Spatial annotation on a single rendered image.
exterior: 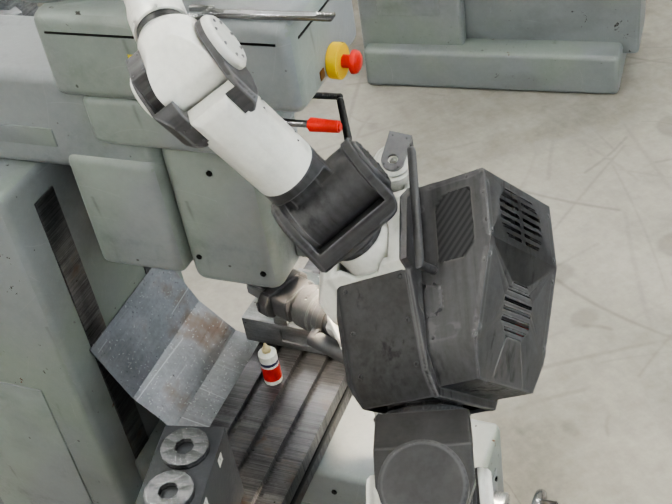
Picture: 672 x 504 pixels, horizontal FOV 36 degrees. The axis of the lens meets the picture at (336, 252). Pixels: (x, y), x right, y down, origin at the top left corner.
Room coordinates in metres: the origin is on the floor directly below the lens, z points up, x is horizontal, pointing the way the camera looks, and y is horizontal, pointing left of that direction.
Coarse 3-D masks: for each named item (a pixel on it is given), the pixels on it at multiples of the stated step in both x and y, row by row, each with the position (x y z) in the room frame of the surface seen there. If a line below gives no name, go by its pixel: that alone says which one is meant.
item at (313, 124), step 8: (288, 120) 1.45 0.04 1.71; (296, 120) 1.44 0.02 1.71; (304, 120) 1.44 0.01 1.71; (312, 120) 1.43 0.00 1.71; (320, 120) 1.42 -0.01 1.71; (328, 120) 1.42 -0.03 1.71; (336, 120) 1.42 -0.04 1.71; (312, 128) 1.42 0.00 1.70; (320, 128) 1.41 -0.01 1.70; (328, 128) 1.41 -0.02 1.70; (336, 128) 1.40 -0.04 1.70
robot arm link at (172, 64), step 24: (144, 0) 1.21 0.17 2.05; (168, 0) 1.20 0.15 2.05; (144, 24) 1.18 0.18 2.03; (168, 24) 1.16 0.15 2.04; (192, 24) 1.17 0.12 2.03; (144, 48) 1.15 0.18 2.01; (168, 48) 1.14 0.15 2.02; (192, 48) 1.13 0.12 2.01; (144, 72) 1.14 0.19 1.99; (168, 72) 1.13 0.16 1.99; (192, 72) 1.12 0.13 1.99; (216, 72) 1.13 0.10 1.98; (144, 96) 1.13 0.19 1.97; (168, 96) 1.12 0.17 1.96; (192, 96) 1.13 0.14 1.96
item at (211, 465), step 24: (168, 432) 1.35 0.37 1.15; (192, 432) 1.33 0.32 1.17; (216, 432) 1.33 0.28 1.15; (168, 456) 1.28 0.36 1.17; (192, 456) 1.27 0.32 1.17; (216, 456) 1.27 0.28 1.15; (144, 480) 1.24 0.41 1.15; (168, 480) 1.22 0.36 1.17; (192, 480) 1.22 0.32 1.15; (216, 480) 1.25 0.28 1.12; (240, 480) 1.33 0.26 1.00
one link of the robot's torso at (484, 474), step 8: (480, 472) 0.93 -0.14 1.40; (488, 472) 0.93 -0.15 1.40; (368, 480) 0.95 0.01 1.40; (480, 480) 0.91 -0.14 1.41; (488, 480) 0.91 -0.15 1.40; (368, 488) 0.94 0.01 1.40; (480, 488) 0.90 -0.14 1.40; (488, 488) 0.90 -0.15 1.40; (368, 496) 0.93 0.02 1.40; (376, 496) 0.92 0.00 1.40; (480, 496) 0.89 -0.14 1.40; (488, 496) 0.89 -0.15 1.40
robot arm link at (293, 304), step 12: (288, 276) 1.60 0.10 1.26; (300, 276) 1.60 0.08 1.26; (276, 288) 1.57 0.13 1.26; (288, 288) 1.57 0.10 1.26; (300, 288) 1.55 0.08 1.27; (312, 288) 1.53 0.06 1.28; (264, 300) 1.55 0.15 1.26; (276, 300) 1.54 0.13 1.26; (288, 300) 1.53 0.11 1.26; (300, 300) 1.51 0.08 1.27; (312, 300) 1.50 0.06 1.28; (264, 312) 1.54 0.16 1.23; (276, 312) 1.54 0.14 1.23; (288, 312) 1.53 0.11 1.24; (300, 312) 1.50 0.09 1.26; (300, 324) 1.49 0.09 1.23
